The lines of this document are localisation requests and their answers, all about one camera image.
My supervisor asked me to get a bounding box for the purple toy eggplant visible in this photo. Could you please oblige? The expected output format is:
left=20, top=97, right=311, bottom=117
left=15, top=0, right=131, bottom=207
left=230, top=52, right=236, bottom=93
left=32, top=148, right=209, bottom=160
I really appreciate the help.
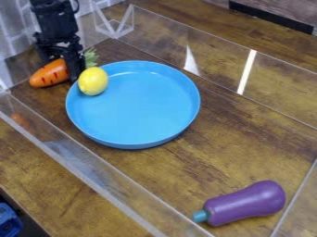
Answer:
left=192, top=181, right=287, bottom=227

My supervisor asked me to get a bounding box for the yellow toy lemon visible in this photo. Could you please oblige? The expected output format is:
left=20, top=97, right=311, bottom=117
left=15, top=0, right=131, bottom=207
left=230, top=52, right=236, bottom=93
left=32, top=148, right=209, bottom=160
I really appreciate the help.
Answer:
left=78, top=67, right=109, bottom=95

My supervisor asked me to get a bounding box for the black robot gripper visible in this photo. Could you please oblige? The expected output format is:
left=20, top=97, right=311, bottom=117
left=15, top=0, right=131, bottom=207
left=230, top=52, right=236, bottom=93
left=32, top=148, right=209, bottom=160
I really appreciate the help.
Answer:
left=34, top=32, right=86, bottom=82

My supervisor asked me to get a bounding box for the blue round plate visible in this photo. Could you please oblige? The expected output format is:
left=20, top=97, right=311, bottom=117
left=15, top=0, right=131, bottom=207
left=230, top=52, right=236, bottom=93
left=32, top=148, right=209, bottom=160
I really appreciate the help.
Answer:
left=65, top=60, right=201, bottom=149

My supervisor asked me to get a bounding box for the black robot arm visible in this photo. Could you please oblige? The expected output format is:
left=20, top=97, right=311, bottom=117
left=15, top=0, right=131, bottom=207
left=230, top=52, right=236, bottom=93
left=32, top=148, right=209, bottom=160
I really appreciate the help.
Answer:
left=30, top=0, right=86, bottom=82

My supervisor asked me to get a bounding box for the clear acrylic enclosure wall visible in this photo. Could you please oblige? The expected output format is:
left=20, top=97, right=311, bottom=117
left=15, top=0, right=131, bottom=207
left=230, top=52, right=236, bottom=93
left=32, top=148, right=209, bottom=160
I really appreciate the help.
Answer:
left=0, top=0, right=317, bottom=237

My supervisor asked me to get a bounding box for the orange toy carrot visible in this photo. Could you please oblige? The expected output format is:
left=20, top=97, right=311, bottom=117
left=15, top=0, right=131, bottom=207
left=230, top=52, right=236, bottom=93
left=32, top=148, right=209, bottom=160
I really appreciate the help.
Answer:
left=28, top=48, right=99, bottom=88

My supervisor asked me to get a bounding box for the blue object at corner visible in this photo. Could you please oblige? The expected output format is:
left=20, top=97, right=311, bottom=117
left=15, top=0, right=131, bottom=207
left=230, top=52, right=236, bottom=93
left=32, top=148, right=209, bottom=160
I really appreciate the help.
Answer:
left=0, top=203, right=23, bottom=237

